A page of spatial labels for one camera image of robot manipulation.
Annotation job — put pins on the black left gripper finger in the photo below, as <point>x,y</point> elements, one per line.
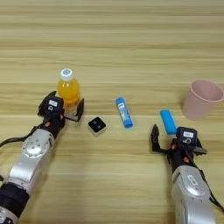
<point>42,106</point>
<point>80,110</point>

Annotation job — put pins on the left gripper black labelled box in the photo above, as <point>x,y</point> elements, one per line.
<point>54,104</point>

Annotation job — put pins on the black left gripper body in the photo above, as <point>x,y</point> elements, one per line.
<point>52,124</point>

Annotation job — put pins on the pink plastic cup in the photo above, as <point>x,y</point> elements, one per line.
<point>201,102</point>

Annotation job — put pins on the orange juice bottle white cap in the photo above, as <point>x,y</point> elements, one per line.
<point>68,89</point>

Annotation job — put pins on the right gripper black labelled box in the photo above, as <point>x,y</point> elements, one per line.
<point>186,135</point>

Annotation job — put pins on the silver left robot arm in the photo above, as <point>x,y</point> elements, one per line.
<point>32,157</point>

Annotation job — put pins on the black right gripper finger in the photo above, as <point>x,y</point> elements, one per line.
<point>199,143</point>
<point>154,138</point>

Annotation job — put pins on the flat blue bar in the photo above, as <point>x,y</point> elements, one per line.
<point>168,121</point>

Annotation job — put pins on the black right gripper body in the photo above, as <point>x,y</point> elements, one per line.
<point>180,157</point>

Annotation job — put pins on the blue glue stick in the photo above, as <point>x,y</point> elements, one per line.
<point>124,112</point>

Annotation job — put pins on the small black white cube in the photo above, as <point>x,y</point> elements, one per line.
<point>96,126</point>

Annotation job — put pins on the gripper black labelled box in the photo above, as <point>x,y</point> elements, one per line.
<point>54,104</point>
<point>186,135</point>

